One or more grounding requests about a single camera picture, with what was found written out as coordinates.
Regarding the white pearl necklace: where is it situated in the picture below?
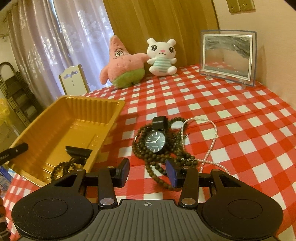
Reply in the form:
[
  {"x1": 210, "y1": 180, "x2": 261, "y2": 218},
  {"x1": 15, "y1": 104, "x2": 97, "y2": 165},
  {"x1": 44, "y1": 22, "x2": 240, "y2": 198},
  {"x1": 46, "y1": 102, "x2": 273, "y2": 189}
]
[{"x1": 180, "y1": 117, "x2": 232, "y2": 175}]

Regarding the yellow plastic tray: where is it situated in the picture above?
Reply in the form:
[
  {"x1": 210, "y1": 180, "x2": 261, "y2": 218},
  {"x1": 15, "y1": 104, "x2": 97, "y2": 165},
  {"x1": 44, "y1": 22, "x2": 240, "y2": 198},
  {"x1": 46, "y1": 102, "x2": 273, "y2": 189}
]
[{"x1": 8, "y1": 96, "x2": 125, "y2": 187}]

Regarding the dark wooden bead necklace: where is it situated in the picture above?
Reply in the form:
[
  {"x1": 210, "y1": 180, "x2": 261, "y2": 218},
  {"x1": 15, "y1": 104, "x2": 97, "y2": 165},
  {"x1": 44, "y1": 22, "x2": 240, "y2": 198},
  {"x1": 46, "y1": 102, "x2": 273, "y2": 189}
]
[{"x1": 131, "y1": 116, "x2": 200, "y2": 191}]

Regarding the black wrist watch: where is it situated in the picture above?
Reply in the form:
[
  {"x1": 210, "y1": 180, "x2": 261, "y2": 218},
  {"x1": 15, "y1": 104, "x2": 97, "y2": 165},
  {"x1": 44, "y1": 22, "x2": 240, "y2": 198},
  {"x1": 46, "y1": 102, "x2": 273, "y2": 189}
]
[{"x1": 144, "y1": 116, "x2": 168, "y2": 154}]

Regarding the person's left hand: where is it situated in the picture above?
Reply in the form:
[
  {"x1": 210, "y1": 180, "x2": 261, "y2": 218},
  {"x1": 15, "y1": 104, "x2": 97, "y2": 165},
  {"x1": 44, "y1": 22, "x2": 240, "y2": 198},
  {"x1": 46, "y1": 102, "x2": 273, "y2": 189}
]
[{"x1": 0, "y1": 196, "x2": 12, "y2": 241}]

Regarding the blue printed box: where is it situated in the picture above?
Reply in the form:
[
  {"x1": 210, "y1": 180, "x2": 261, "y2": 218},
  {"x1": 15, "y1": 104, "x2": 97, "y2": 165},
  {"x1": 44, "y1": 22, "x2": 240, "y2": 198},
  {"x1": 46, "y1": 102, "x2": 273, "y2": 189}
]
[{"x1": 0, "y1": 166, "x2": 13, "y2": 198}]

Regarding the yellow plastic bag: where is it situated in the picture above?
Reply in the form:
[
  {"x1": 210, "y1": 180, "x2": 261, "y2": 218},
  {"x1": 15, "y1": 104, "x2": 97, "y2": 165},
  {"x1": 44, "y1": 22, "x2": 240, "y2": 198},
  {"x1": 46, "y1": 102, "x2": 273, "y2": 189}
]
[{"x1": 0, "y1": 98, "x2": 10, "y2": 125}]

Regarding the dark folded ladder rack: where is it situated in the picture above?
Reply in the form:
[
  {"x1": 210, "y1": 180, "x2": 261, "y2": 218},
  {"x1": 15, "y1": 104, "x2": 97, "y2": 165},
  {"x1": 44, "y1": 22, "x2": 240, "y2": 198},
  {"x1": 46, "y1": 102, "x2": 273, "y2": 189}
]
[{"x1": 1, "y1": 62, "x2": 43, "y2": 127}]

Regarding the red white checkered tablecloth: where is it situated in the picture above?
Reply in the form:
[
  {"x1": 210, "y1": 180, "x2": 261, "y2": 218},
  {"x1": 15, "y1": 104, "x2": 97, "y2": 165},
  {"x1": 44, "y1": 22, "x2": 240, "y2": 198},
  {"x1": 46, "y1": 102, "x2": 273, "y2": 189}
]
[{"x1": 0, "y1": 63, "x2": 296, "y2": 241}]

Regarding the white wooden chair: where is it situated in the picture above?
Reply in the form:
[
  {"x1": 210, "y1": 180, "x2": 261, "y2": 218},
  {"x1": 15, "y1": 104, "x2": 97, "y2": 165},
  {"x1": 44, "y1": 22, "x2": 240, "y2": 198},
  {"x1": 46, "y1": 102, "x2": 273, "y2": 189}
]
[{"x1": 59, "y1": 64, "x2": 90, "y2": 96}]

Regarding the lilac lace curtain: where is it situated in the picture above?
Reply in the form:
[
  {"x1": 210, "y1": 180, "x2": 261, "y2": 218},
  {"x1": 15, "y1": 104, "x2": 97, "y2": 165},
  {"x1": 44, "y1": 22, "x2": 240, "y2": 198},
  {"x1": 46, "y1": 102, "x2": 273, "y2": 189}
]
[{"x1": 6, "y1": 0, "x2": 113, "y2": 107}]

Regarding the pink starfish plush toy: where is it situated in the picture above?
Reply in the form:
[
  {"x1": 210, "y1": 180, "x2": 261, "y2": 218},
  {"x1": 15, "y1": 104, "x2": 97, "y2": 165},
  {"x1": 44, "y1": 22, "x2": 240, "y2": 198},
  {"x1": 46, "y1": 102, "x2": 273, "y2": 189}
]
[{"x1": 99, "y1": 35, "x2": 149, "y2": 89}]

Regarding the framed sand art picture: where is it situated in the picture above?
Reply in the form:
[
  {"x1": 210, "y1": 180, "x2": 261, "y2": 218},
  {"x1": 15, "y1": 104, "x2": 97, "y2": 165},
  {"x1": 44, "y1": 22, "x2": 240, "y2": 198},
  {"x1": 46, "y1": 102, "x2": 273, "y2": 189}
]
[{"x1": 200, "y1": 30, "x2": 257, "y2": 86}]

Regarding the white bunny plush toy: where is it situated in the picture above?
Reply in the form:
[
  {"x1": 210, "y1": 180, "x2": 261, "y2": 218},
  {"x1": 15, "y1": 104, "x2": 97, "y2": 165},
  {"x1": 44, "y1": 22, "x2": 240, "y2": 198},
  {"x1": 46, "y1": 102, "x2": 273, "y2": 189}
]
[{"x1": 147, "y1": 38, "x2": 177, "y2": 77}]

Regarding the wooden wardrobe panel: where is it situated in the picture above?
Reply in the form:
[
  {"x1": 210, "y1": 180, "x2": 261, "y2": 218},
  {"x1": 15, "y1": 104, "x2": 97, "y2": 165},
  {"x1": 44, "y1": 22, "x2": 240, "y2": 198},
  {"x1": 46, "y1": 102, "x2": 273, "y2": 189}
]
[{"x1": 103, "y1": 0, "x2": 219, "y2": 67}]

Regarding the gold wall socket left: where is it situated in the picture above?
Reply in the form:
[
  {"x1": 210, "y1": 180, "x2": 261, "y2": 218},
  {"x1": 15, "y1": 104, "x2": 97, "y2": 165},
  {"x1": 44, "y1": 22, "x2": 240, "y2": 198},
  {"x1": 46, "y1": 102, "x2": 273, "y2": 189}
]
[{"x1": 226, "y1": 0, "x2": 241, "y2": 14}]

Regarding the gold wall socket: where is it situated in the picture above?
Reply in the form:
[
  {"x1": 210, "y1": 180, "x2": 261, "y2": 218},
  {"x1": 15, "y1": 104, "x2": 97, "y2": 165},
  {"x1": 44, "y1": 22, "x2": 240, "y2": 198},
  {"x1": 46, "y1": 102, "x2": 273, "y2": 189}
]
[
  {"x1": 226, "y1": 0, "x2": 241, "y2": 14},
  {"x1": 238, "y1": 0, "x2": 255, "y2": 11}
]

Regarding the gold wall socket right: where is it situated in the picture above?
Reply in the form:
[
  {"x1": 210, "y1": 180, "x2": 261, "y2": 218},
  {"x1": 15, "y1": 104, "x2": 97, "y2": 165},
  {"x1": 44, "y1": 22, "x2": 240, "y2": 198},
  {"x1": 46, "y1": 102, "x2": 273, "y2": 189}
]
[{"x1": 238, "y1": 0, "x2": 255, "y2": 11}]

